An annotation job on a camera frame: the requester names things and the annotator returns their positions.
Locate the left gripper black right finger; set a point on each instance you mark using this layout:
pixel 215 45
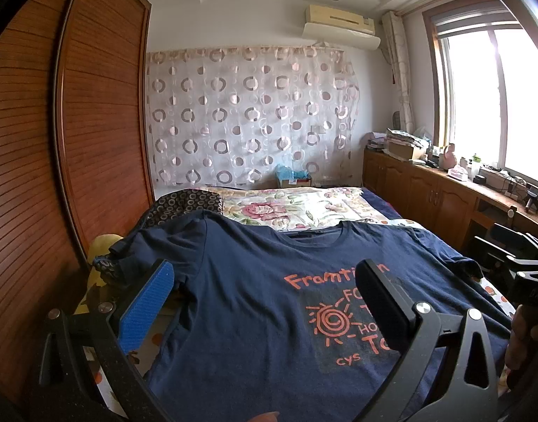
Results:
pixel 406 326

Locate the long wooden sideboard cabinet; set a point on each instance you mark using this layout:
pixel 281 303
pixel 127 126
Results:
pixel 454 211

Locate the pink figurine on sideboard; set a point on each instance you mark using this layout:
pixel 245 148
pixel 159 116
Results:
pixel 447 157

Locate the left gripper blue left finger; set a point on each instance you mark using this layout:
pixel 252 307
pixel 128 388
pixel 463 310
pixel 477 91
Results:
pixel 138 306

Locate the orange fruit print bedsheet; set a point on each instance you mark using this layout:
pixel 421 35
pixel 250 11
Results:
pixel 129 387

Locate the navy printed t-shirt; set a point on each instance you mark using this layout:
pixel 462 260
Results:
pixel 272 322

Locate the beige window side curtain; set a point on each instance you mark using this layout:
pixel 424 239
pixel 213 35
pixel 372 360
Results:
pixel 397 47

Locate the bright window with frame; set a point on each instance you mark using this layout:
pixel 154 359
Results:
pixel 486 68

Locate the wooden louvered wardrobe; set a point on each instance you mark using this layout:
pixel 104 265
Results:
pixel 73 161

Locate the stack of papers and boxes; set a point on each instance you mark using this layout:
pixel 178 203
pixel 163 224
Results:
pixel 398 144

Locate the floral bed quilt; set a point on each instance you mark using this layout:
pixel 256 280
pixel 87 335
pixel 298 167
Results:
pixel 304 208

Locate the black circle patterned pillow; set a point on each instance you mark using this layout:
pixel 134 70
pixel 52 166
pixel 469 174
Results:
pixel 175 204

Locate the circle patterned sheer curtain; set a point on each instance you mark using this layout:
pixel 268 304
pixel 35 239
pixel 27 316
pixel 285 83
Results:
pixel 233 116

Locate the blue item cardboard box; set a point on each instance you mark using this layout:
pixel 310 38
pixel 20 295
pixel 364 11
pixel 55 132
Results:
pixel 289 178

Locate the person right hand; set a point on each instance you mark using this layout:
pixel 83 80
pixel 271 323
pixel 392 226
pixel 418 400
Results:
pixel 517 347

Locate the white wall air conditioner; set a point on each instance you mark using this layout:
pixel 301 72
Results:
pixel 339 27

